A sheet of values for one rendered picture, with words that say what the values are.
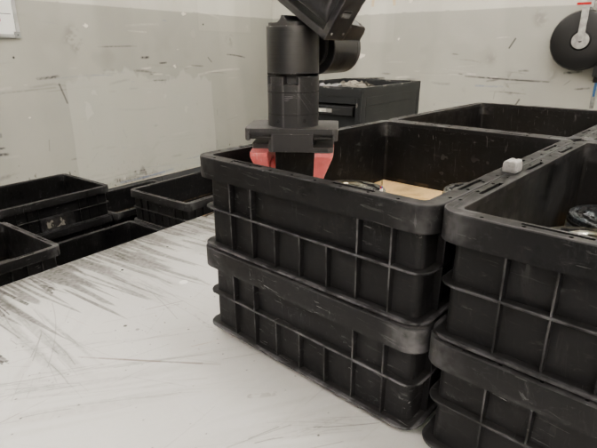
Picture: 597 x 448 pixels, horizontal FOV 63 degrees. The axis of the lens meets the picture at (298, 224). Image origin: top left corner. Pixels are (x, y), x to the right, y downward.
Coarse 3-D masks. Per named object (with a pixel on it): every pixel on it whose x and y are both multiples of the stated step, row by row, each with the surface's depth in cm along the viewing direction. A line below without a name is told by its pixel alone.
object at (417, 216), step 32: (352, 128) 74; (448, 128) 74; (224, 160) 52; (288, 192) 46; (320, 192) 43; (352, 192) 41; (384, 192) 40; (448, 192) 40; (384, 224) 40; (416, 224) 38
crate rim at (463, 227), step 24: (576, 144) 61; (528, 168) 49; (480, 192) 40; (504, 192) 42; (456, 216) 35; (480, 216) 34; (456, 240) 36; (480, 240) 34; (504, 240) 33; (528, 240) 32; (552, 240) 31; (576, 240) 30; (552, 264) 31; (576, 264) 30
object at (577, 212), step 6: (588, 204) 60; (594, 204) 60; (570, 210) 58; (576, 210) 58; (582, 210) 59; (588, 210) 58; (594, 210) 58; (570, 216) 56; (576, 216) 56; (582, 216) 56; (588, 216) 56; (594, 216) 56; (576, 222) 55; (582, 222) 54; (588, 222) 54; (594, 222) 54
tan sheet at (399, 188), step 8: (384, 184) 81; (392, 184) 81; (400, 184) 81; (408, 184) 81; (392, 192) 76; (400, 192) 76; (408, 192) 76; (416, 192) 76; (424, 192) 76; (432, 192) 76; (440, 192) 76
